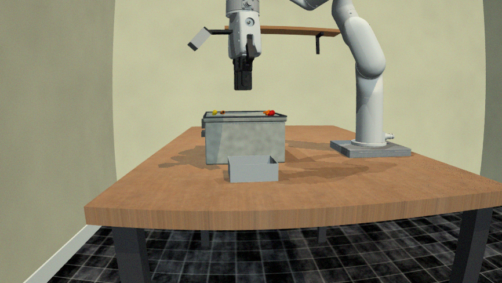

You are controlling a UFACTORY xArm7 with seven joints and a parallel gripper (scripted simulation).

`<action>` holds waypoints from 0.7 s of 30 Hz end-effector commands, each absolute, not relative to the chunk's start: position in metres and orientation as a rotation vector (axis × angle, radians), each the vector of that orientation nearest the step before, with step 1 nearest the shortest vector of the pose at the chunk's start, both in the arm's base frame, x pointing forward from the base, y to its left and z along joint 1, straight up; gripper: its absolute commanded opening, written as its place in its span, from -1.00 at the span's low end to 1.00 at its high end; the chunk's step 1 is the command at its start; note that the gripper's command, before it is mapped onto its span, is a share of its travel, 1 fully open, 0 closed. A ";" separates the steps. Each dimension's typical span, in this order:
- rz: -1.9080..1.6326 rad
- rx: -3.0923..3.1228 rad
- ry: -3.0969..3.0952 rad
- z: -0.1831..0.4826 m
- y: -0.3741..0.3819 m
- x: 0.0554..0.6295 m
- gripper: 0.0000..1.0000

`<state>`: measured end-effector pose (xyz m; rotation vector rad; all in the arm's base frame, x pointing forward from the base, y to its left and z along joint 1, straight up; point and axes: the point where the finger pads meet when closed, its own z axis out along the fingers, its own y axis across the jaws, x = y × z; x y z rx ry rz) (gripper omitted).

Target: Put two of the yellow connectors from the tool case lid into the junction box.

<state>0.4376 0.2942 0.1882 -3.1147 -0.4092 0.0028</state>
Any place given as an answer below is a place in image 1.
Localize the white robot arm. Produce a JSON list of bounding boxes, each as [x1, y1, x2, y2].
[[187, 0, 395, 147]]

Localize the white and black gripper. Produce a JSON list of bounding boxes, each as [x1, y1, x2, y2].
[[226, 10, 261, 90]]

